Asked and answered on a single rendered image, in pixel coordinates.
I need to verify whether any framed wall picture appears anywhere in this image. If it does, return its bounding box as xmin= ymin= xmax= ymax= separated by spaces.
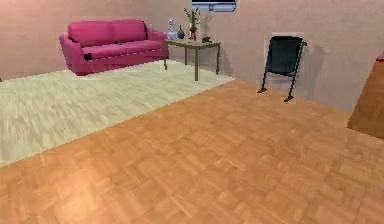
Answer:
xmin=191 ymin=0 xmax=238 ymax=13

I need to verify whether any pink sofa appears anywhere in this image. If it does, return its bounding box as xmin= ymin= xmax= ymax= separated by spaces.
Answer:
xmin=58 ymin=18 xmax=170 ymax=77

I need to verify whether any brown side table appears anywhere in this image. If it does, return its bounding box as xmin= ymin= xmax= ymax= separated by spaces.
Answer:
xmin=162 ymin=38 xmax=222 ymax=82

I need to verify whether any green house plant red pot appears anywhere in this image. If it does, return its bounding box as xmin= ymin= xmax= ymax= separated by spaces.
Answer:
xmin=183 ymin=7 xmax=202 ymax=42

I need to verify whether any black folding chair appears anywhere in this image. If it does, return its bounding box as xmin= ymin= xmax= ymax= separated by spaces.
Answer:
xmin=256 ymin=35 xmax=308 ymax=103

